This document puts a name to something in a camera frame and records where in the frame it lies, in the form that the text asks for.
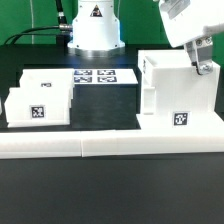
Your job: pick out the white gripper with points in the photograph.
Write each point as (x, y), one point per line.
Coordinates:
(188, 20)

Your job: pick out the white drawer cabinet box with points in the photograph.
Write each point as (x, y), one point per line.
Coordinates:
(173, 94)

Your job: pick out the white front drawer with knob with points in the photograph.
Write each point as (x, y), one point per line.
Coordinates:
(41, 106)

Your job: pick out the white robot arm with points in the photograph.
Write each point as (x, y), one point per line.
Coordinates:
(96, 29)

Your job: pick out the white rear drawer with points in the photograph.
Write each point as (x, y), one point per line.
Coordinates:
(56, 78)

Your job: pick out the white fiducial marker sheet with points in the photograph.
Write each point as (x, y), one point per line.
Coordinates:
(104, 76)

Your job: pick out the white L-shaped fence rail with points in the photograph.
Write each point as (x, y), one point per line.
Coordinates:
(202, 134)

